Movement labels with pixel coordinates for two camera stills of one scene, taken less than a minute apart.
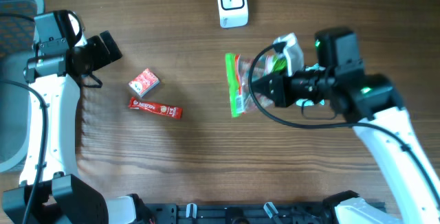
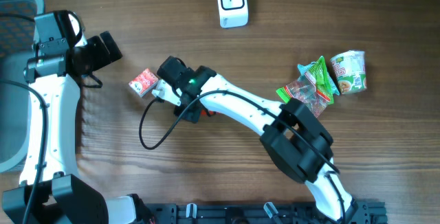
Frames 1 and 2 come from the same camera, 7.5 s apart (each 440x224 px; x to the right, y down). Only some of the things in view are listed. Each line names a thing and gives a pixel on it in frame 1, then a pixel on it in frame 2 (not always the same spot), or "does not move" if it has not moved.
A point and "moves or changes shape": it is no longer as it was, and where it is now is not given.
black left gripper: x=96 y=43 does not move
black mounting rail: x=209 y=213 does not move
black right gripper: x=278 y=93 to x=182 y=110
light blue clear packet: x=309 y=102 moves or changes shape
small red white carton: x=145 y=82 does not move
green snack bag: x=238 y=67 moves or changes shape
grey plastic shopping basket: x=20 y=6 does not move
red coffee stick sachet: x=176 y=113 to x=203 y=113
